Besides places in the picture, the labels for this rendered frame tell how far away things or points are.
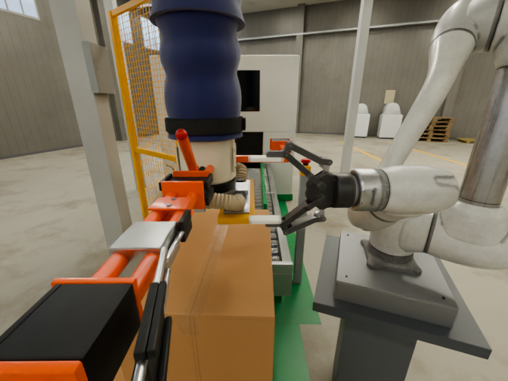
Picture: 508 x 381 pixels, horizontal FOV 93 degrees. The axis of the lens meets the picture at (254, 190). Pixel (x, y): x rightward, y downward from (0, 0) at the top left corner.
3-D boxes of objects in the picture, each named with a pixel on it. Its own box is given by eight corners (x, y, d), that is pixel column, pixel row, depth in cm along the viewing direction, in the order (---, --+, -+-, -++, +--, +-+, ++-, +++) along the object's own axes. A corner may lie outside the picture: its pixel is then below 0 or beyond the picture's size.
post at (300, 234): (292, 278, 206) (299, 163, 172) (300, 278, 206) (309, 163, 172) (293, 283, 200) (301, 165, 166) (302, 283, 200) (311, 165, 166)
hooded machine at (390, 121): (396, 137, 1038) (403, 102, 990) (399, 139, 981) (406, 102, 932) (376, 137, 1064) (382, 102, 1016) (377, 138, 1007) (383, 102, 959)
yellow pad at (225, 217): (228, 184, 96) (228, 171, 94) (254, 184, 96) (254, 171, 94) (217, 224, 64) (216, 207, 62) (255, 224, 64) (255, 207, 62)
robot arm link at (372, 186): (384, 218, 48) (354, 219, 48) (363, 201, 57) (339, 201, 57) (393, 175, 45) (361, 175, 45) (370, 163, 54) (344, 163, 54)
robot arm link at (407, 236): (373, 229, 104) (383, 181, 96) (424, 243, 94) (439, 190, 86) (363, 246, 92) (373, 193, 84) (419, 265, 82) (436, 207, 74)
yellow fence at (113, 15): (142, 239, 266) (101, 11, 195) (150, 235, 274) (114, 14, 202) (192, 271, 215) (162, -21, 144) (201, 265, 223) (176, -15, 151)
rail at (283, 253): (265, 175, 354) (266, 162, 348) (269, 175, 354) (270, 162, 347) (281, 291, 137) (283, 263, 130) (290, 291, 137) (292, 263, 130)
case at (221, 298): (191, 277, 127) (184, 208, 114) (267, 279, 126) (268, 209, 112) (134, 416, 71) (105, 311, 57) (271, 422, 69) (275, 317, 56)
